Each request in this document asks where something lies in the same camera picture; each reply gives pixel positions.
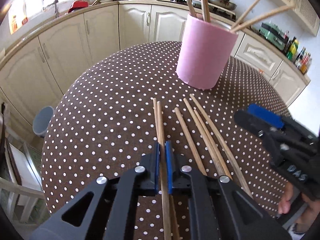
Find cream lower kitchen cabinets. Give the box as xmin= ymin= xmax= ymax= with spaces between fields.
xmin=1 ymin=2 xmax=310 ymax=142

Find person's right hand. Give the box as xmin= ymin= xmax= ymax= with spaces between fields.
xmin=278 ymin=180 xmax=320 ymax=233

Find sauce bottles group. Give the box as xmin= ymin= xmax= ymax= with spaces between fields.
xmin=283 ymin=37 xmax=312 ymax=75

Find green electric grill appliance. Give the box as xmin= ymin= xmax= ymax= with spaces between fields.
xmin=259 ymin=22 xmax=289 ymax=51

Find brown polka dot tablecloth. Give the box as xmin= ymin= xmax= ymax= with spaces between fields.
xmin=42 ymin=42 xmax=288 ymax=239

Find pink cylindrical utensil cup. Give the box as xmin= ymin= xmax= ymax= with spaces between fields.
xmin=176 ymin=15 xmax=238 ymax=90

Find grey trash bin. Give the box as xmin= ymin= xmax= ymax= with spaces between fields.
xmin=33 ymin=106 xmax=54 ymax=138

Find black gas stove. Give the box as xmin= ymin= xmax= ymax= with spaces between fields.
xmin=157 ymin=0 xmax=237 ymax=22

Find red bowl in sink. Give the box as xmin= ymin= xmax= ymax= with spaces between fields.
xmin=67 ymin=0 xmax=88 ymax=13

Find steel wok with handle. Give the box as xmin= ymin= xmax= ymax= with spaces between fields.
xmin=208 ymin=0 xmax=236 ymax=11

